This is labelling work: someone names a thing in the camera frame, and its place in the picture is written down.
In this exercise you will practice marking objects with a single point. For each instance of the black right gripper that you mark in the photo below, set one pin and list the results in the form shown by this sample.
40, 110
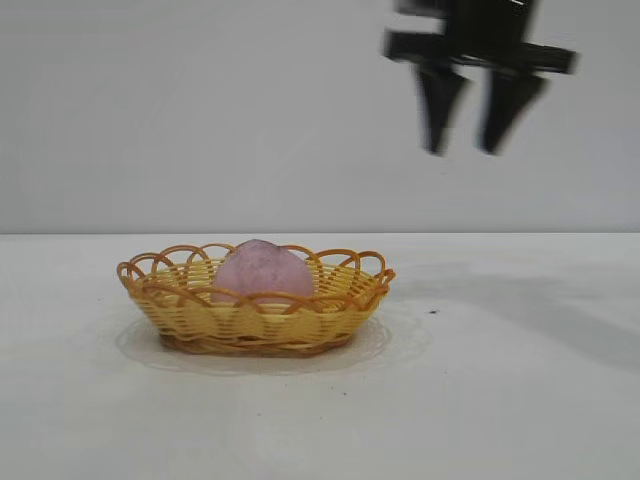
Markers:
490, 35

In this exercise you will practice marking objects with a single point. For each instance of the pink peach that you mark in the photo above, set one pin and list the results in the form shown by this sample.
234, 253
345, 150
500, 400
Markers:
262, 272

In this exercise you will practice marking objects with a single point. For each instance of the yellow woven wicker basket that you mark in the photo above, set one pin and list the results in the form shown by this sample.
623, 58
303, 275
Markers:
260, 325

